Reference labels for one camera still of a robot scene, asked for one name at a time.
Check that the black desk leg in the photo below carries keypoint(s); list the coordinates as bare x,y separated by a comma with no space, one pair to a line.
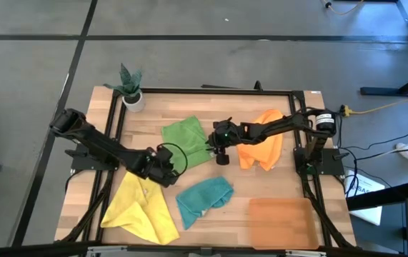
396,91

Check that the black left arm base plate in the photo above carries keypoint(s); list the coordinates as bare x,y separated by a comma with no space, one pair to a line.
82,166

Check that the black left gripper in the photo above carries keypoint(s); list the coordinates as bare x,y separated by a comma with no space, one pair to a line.
157,162

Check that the teal microfiber towel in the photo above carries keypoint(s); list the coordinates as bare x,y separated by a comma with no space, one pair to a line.
201,200

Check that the potted plant in white pot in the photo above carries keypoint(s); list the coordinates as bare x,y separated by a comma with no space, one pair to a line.
130,93

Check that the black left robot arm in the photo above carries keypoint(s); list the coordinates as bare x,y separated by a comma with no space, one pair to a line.
100,142

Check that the black aluminium table frame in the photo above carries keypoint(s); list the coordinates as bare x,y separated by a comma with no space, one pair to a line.
189,91

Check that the orange microfiber towel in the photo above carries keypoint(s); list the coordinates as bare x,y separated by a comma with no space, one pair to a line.
261,153

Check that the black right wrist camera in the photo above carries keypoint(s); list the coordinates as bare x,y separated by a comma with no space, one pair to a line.
222,157

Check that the black desk foot bar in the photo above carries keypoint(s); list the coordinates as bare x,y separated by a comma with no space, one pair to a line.
386,194

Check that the yellow microfiber towel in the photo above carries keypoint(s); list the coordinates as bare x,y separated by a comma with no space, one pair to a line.
139,210

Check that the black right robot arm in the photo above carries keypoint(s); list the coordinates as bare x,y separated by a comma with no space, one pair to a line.
278,126

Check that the orange plastic basket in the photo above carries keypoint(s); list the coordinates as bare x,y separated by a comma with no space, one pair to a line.
284,225

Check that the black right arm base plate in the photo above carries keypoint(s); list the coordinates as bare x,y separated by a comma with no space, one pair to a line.
332,163

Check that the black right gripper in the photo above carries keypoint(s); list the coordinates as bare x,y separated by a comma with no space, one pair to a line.
225,135

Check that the green microfiber towel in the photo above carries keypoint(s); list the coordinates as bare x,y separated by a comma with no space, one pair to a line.
185,137

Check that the white cardboard box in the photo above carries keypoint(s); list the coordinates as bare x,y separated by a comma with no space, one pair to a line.
366,216

